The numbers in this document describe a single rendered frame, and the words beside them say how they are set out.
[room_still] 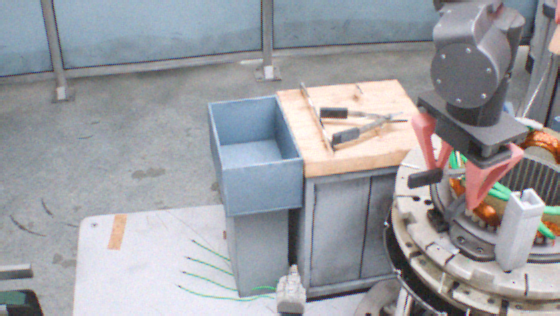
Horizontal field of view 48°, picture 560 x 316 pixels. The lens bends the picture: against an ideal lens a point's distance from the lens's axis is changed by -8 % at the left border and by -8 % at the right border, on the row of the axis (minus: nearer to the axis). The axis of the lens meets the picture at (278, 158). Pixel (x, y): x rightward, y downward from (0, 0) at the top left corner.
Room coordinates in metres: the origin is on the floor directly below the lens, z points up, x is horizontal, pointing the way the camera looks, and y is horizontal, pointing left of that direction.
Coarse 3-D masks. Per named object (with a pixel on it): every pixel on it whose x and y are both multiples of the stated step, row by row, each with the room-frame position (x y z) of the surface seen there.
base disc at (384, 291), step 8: (392, 280) 0.74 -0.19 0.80; (376, 288) 0.72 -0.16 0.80; (384, 288) 0.72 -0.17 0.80; (392, 288) 0.72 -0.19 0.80; (368, 296) 0.71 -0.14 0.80; (376, 296) 0.71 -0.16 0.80; (384, 296) 0.71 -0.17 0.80; (392, 296) 0.71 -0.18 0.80; (360, 304) 0.69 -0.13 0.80; (368, 304) 0.69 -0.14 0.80; (376, 304) 0.69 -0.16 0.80; (384, 304) 0.69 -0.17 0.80; (360, 312) 0.67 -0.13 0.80; (368, 312) 0.67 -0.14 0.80; (376, 312) 0.67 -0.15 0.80
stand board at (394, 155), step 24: (288, 96) 0.88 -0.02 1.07; (312, 96) 0.88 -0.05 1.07; (336, 96) 0.88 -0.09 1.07; (384, 96) 0.88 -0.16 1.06; (408, 96) 0.88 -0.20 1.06; (288, 120) 0.81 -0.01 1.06; (312, 120) 0.81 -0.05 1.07; (336, 120) 0.81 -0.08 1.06; (360, 120) 0.81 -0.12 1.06; (408, 120) 0.81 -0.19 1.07; (312, 144) 0.75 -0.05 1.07; (360, 144) 0.75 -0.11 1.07; (384, 144) 0.75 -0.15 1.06; (408, 144) 0.75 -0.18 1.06; (312, 168) 0.71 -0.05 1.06; (336, 168) 0.72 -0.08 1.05; (360, 168) 0.72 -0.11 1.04
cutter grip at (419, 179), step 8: (440, 168) 0.55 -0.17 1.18; (408, 176) 0.54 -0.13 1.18; (416, 176) 0.53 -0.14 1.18; (424, 176) 0.54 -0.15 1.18; (432, 176) 0.54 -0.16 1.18; (440, 176) 0.54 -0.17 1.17; (408, 184) 0.53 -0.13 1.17; (416, 184) 0.53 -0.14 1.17; (424, 184) 0.54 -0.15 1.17; (432, 184) 0.54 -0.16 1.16
